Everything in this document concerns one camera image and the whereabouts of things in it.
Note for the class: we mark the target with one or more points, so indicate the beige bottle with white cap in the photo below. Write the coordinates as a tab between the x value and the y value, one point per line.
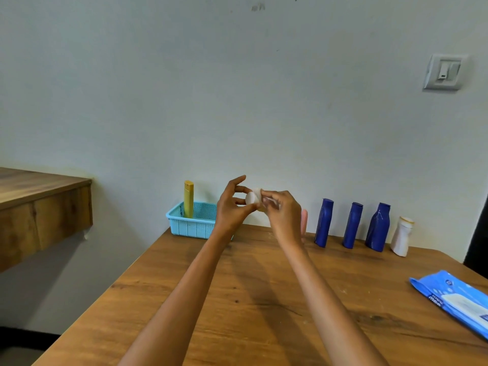
252	197

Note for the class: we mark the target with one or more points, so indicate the slim dark blue bottle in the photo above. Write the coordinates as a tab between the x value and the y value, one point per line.
352	226
324	222

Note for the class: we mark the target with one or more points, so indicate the wooden side desk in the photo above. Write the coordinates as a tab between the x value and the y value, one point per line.
38	213

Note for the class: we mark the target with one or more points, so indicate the wooden table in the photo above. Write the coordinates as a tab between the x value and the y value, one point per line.
251	308

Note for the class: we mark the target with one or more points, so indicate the light blue plastic basket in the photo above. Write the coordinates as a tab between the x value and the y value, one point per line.
190	224

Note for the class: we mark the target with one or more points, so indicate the blue wet wipes pack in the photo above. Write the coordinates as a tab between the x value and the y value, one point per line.
438	287

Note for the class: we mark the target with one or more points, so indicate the person's left hand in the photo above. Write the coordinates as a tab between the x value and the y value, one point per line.
228	213

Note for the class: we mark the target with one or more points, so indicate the person's right forearm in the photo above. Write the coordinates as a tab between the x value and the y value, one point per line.
331	308

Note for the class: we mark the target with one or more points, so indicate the pink bottle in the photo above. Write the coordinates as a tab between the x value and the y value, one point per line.
304	222

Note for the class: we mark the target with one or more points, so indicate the yellow bottle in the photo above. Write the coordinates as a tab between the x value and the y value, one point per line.
188	200

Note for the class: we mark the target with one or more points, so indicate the person's right hand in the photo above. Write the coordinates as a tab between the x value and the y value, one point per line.
286	217

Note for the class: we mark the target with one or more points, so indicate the white wipe cloth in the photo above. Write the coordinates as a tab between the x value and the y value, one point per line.
270	202

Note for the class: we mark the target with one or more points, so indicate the grey wall light switch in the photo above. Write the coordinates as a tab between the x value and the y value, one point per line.
444	72

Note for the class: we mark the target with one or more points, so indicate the black door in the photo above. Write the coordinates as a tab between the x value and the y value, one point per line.
478	255

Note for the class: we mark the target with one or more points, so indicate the wide dark blue bottle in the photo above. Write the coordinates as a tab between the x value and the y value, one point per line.
378	228

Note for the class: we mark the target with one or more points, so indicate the person's left forearm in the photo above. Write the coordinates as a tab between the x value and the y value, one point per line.
179	301

